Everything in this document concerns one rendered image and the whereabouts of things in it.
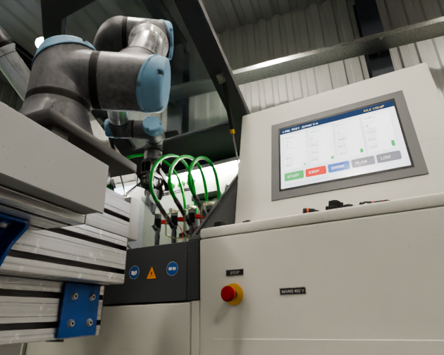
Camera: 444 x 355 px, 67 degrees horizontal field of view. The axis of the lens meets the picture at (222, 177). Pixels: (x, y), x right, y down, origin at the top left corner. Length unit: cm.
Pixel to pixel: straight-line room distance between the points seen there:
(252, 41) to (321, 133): 593
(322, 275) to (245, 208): 46
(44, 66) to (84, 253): 35
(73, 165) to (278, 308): 58
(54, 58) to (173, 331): 70
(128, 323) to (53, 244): 55
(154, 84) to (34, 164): 35
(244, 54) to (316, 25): 142
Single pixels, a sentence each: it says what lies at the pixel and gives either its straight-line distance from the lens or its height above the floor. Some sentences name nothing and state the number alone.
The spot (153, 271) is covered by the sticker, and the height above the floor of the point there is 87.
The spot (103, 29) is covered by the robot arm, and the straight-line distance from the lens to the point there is 113.
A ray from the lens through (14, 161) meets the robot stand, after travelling 38.
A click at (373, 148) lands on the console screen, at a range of 118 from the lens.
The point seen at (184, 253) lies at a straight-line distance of 97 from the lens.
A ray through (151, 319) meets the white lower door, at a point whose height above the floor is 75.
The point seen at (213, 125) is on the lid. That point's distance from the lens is 159.
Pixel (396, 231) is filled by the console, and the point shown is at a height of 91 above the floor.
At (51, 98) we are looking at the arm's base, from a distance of 67.
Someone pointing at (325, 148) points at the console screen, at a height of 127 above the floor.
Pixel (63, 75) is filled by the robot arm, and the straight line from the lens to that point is 70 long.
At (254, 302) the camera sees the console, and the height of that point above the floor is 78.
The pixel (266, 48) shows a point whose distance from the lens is 690.
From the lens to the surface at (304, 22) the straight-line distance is 710.
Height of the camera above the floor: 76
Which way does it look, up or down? 22 degrees up
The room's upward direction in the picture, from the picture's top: 2 degrees counter-clockwise
